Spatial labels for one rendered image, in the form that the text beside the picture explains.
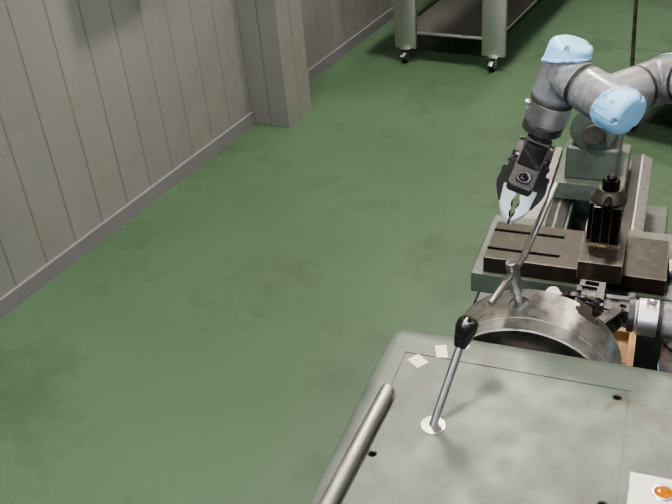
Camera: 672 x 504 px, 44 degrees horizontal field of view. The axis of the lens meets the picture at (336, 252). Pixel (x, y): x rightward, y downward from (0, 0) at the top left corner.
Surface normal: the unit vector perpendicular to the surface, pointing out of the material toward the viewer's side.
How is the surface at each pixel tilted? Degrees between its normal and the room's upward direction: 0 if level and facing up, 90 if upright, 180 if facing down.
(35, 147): 90
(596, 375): 0
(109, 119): 90
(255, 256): 0
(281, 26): 90
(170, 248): 0
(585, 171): 90
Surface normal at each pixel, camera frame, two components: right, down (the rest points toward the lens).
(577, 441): -0.08, -0.84
